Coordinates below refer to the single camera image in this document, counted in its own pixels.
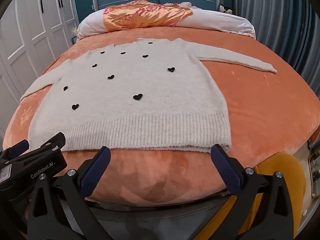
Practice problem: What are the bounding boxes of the person's yellow pants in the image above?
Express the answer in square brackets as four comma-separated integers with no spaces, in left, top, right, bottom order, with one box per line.
[195,151,307,240]

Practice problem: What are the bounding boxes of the grey-blue curtain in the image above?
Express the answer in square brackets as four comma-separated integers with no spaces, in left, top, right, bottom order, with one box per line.
[232,0,320,80]

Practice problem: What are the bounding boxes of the white pillow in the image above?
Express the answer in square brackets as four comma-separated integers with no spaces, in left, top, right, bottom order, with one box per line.
[76,1,257,40]

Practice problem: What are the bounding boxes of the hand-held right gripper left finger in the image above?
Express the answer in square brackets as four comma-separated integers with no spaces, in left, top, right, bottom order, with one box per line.
[27,146,112,240]

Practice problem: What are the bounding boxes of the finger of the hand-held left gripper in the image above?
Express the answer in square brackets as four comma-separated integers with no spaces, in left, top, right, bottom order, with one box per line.
[26,132,67,155]
[0,139,30,161]

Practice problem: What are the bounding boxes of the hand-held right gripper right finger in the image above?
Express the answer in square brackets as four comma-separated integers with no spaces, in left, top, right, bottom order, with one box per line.
[200,144,293,240]

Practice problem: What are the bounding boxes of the white towel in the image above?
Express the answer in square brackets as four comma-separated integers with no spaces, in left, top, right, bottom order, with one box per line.
[20,37,277,153]

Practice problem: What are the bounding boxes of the orange floral satin cloth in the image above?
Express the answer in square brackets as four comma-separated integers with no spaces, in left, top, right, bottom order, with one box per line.
[103,0,193,32]

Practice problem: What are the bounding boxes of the orange plush blanket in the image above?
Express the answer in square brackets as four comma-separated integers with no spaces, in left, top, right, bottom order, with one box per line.
[1,27,320,204]

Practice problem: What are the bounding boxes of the white wardrobe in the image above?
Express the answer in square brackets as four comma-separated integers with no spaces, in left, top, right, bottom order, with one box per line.
[0,0,78,135]

